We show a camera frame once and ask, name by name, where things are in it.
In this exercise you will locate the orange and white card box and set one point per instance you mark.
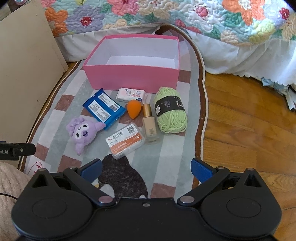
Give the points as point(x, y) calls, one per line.
point(124, 141)

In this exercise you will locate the blue wet wipes packet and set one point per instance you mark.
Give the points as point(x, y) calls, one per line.
point(101, 109)

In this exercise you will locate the white tissue packet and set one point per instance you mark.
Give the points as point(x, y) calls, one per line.
point(131, 94)

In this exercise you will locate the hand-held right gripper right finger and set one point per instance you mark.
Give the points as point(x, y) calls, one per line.
point(201, 171)

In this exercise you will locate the pink cardboard box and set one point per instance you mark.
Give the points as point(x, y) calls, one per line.
point(129, 78)

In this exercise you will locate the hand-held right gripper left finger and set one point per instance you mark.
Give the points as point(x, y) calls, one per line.
point(92, 168)

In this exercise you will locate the floral quilt bed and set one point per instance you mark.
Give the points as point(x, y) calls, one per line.
point(231, 55)

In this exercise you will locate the checkered cat rug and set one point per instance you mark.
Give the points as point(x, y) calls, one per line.
point(69, 111)

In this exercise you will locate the green yarn ball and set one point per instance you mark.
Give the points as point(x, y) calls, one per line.
point(171, 120)

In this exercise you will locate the beige cardboard board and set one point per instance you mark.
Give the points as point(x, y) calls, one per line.
point(23, 69)

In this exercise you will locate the purple plush toy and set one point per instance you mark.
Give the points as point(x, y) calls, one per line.
point(83, 134)

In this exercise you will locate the papers under bed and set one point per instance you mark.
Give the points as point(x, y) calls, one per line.
point(289, 97)

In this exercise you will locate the orange makeup sponge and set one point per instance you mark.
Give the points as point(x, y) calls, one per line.
point(133, 110)

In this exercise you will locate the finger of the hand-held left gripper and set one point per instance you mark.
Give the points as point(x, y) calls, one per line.
point(24, 150)

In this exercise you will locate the foundation bottle with gold cap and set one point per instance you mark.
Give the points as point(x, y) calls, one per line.
point(150, 127)

